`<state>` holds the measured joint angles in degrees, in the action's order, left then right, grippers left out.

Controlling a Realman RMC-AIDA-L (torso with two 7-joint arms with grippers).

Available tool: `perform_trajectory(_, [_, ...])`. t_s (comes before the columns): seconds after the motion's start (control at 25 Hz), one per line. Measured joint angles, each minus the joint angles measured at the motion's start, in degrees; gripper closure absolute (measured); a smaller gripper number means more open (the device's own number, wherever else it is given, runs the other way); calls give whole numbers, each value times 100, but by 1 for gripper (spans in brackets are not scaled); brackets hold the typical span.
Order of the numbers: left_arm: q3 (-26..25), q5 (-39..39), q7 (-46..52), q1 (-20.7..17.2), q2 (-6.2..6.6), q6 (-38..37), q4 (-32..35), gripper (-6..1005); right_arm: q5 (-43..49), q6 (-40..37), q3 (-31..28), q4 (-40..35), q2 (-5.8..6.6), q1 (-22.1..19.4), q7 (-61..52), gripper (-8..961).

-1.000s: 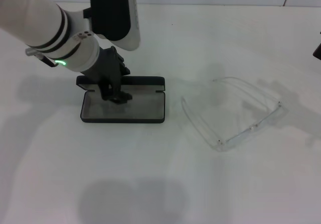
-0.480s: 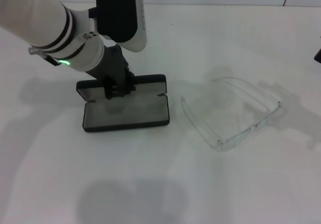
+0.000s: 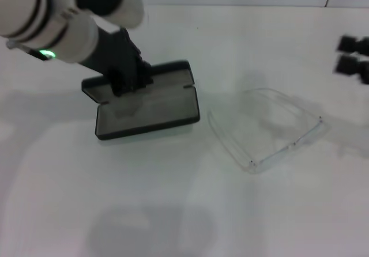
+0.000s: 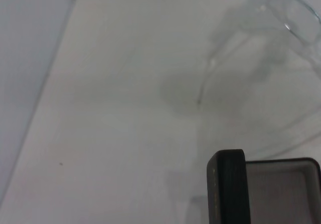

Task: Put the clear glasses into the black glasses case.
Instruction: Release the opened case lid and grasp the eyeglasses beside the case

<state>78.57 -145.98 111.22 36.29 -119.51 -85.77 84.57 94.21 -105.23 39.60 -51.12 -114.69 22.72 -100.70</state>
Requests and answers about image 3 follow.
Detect black glasses case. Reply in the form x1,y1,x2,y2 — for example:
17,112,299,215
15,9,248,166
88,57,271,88
81,60,201,141

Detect clear transparent glasses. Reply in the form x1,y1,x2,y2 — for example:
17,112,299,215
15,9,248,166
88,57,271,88
206,87,330,175

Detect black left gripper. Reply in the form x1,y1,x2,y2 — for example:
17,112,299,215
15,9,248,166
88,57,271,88
79,27,154,98

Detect silver left arm cable connector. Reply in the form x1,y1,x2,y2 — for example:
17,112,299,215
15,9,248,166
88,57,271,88
6,39,31,53

